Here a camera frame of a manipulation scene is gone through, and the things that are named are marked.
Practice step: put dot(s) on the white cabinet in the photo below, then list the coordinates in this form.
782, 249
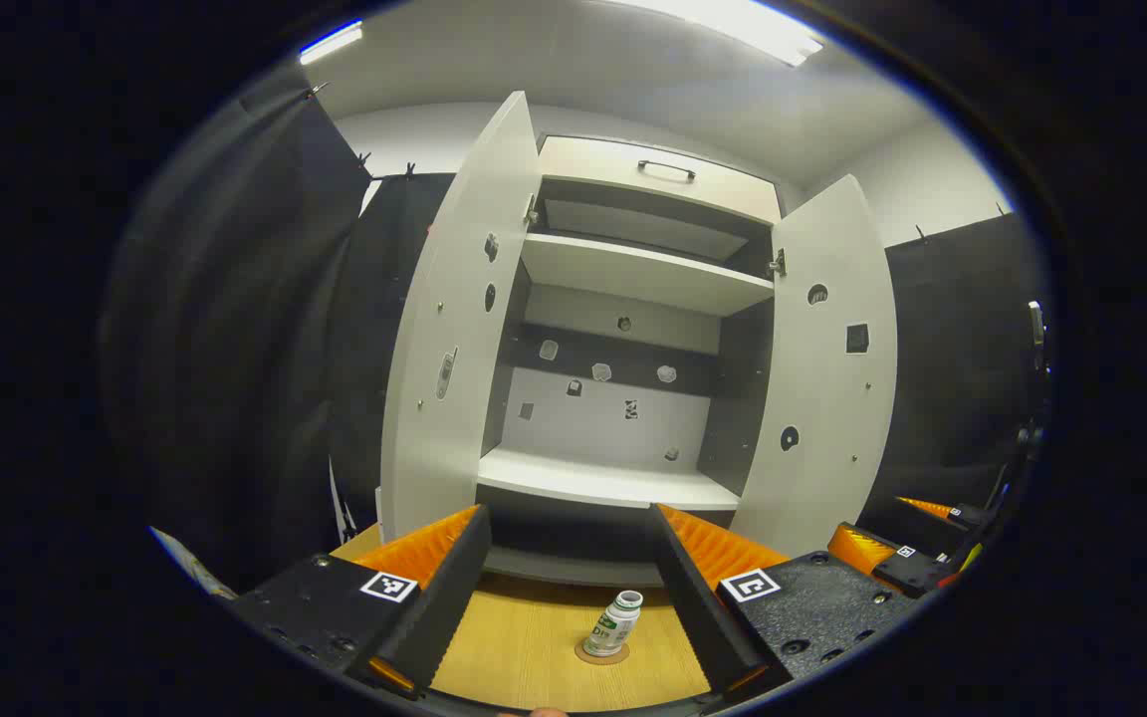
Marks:
613, 418

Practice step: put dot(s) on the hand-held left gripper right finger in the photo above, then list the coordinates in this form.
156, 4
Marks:
698, 597

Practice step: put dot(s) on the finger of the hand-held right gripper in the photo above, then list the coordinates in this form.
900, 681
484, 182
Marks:
917, 573
967, 515

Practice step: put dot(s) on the small ceiling light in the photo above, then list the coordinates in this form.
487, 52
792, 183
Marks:
331, 42

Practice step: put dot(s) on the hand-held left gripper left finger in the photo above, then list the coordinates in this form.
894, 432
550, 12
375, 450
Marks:
449, 588

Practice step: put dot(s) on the metal door hinge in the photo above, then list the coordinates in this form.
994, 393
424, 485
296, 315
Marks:
531, 211
779, 264

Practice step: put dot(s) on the white cabinet left door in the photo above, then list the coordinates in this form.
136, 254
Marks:
454, 349

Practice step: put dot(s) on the white upper cabinet shelf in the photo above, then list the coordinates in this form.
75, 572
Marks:
633, 269

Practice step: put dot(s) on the round brown coaster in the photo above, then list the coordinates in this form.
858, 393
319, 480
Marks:
601, 661

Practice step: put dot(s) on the white bottle with green label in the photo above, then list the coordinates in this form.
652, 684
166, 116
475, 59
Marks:
613, 627

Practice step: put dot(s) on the long ceiling light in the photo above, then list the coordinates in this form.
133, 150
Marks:
743, 25

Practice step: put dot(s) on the white lower cabinet shelf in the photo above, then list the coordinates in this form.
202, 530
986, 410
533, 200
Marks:
593, 478

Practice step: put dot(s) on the white cabinet shelf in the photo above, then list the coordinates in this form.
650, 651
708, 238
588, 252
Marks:
633, 269
593, 478

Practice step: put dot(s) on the white cabinet door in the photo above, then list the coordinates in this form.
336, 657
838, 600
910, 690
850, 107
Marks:
822, 398
454, 349

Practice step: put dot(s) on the white paper sheet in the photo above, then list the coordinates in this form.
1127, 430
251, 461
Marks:
190, 563

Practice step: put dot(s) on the white cabinet right door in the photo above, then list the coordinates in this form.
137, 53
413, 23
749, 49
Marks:
822, 398

